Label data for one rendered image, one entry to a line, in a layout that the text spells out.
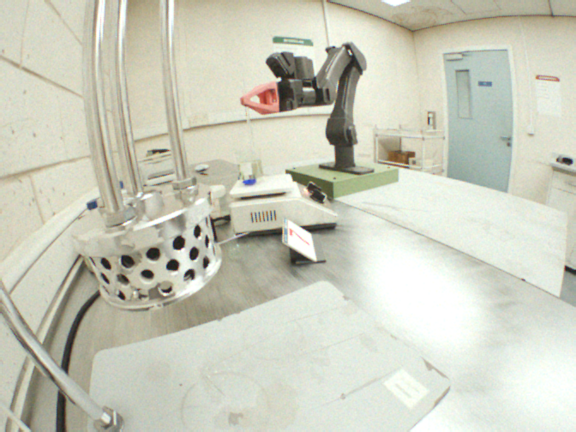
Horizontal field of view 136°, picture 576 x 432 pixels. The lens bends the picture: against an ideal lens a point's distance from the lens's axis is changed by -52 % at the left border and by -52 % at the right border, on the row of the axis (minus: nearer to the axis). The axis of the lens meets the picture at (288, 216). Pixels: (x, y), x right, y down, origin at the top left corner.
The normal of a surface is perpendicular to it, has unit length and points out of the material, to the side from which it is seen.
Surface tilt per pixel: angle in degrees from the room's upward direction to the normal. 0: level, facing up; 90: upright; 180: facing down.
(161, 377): 0
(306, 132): 90
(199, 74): 90
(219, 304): 0
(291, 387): 0
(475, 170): 90
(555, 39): 90
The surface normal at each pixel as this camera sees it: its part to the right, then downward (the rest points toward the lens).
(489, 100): -0.88, 0.25
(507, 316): -0.10, -0.93
